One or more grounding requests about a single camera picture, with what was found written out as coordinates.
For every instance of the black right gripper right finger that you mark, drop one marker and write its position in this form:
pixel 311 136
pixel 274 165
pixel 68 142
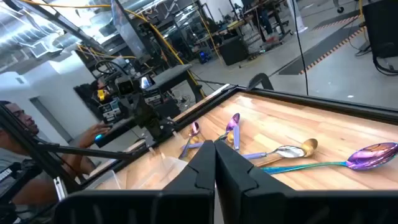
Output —
pixel 248 205

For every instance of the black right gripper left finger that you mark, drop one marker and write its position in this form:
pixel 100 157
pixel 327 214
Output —
pixel 186 205

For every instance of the gold spoon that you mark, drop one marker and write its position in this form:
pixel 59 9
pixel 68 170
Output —
pixel 194 140
pixel 230 139
pixel 311 145

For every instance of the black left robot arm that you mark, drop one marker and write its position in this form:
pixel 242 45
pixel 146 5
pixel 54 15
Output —
pixel 136 104

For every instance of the clear plastic bin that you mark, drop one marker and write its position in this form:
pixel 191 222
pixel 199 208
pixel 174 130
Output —
pixel 168 174
pixel 105 182

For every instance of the black electronics rack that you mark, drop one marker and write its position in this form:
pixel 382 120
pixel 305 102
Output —
pixel 109 110

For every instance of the black desk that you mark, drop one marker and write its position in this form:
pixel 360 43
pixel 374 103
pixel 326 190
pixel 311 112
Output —
pixel 174 74

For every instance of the blue lit computer mouse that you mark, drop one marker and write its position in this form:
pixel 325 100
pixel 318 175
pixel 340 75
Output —
pixel 99 137

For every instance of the black monitor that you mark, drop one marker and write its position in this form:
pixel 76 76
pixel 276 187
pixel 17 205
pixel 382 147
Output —
pixel 127 28

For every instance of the person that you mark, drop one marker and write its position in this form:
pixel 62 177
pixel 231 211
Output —
pixel 21 119

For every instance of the black mat with striped edge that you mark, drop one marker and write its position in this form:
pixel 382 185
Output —
pixel 308 57

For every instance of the large black cabinet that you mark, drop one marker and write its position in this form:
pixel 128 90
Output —
pixel 381 28

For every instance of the black metal table frame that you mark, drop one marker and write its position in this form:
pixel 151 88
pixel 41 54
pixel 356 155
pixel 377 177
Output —
pixel 311 101

